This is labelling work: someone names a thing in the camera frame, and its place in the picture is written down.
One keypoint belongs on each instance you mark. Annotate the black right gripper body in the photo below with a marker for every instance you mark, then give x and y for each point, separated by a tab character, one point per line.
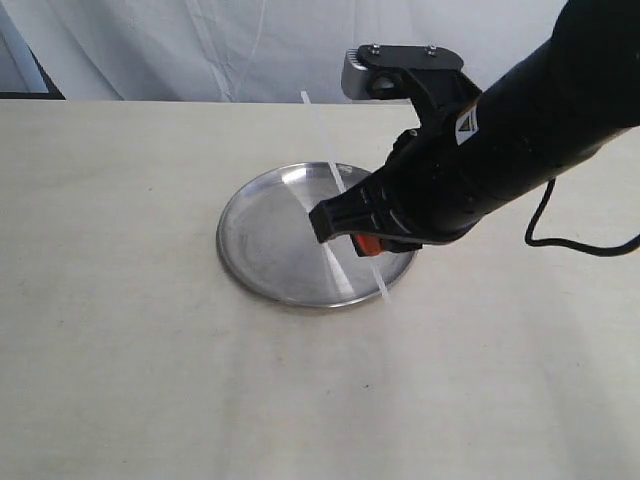
438	181

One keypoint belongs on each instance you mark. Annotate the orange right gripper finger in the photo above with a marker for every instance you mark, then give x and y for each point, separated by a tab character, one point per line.
368	246

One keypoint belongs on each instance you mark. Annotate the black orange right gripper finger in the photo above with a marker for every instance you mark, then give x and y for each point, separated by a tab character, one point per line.
362	209

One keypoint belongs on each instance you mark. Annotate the white plastic straw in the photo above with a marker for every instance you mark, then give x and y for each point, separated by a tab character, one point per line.
333	167

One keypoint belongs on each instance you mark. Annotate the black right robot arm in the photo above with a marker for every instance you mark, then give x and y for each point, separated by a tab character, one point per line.
557	107

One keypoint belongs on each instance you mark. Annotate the round stainless steel plate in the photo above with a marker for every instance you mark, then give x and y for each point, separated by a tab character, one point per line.
266	242

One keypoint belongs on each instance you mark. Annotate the white backdrop curtain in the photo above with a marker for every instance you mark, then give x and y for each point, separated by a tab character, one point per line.
259	51

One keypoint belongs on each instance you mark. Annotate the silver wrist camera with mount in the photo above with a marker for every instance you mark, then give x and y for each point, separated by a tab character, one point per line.
375	72

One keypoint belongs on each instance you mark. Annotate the dark frame at left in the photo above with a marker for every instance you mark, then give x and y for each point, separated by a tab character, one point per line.
22	76

